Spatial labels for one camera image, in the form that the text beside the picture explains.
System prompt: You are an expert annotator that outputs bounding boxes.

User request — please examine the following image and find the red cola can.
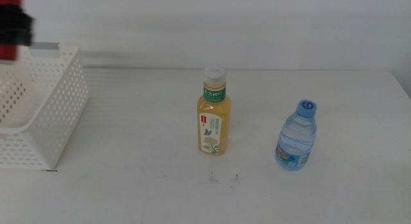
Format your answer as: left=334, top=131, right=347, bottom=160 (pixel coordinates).
left=0, top=0, right=23, bottom=62

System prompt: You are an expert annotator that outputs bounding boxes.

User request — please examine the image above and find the yellow tea bottle white cap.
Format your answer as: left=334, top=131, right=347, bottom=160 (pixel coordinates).
left=197, top=64, right=232, bottom=156

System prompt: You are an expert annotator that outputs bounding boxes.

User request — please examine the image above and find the small water bottle blue cap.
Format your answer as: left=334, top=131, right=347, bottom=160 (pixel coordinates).
left=274, top=99, right=318, bottom=172

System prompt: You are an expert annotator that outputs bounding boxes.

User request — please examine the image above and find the white perforated plastic basket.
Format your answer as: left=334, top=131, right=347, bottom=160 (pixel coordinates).
left=0, top=42, right=89, bottom=171

